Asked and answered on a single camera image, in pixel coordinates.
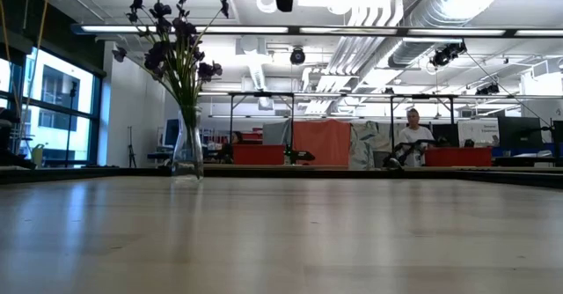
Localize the clear glass vase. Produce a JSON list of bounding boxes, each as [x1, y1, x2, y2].
[[171, 105, 205, 180]]

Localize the grey hanging cloth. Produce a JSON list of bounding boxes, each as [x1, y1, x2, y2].
[[262, 118, 292, 146]]

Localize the orange hanging cloth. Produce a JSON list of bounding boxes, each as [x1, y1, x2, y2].
[[292, 119, 352, 168]]

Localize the large red plastic bin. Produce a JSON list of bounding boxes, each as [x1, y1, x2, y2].
[[232, 143, 286, 166], [424, 147, 493, 167]]

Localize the white patterned hanging cloth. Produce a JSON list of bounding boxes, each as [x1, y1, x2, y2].
[[349, 121, 399, 171]]

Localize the silver framed monitor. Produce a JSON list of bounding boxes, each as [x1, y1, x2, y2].
[[163, 118, 181, 148]]

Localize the white sign board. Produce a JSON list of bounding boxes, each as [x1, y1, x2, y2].
[[457, 118, 501, 146]]

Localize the large black monitor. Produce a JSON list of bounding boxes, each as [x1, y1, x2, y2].
[[498, 116, 543, 149]]

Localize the small black tripod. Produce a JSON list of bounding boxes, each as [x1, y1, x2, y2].
[[126, 125, 137, 168]]

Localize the blue background table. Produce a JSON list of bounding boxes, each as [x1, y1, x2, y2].
[[491, 143, 563, 158]]

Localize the tall black stand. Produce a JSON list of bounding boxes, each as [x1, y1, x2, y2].
[[65, 81, 79, 167]]

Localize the white coiled ceiling cable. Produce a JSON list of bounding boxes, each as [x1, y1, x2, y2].
[[256, 0, 282, 14]]

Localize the black ceiling light rail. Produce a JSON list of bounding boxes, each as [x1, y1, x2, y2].
[[72, 23, 563, 39]]

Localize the silver ventilation duct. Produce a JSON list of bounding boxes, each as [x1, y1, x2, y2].
[[389, 0, 520, 69]]

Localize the black ceiling camera cluster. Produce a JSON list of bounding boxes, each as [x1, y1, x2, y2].
[[429, 41, 467, 69]]

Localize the black metal rig frame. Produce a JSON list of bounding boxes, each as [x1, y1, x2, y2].
[[228, 92, 296, 163], [389, 93, 457, 145]]

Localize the thin yellow cable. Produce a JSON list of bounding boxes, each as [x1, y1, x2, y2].
[[22, 0, 50, 143]]

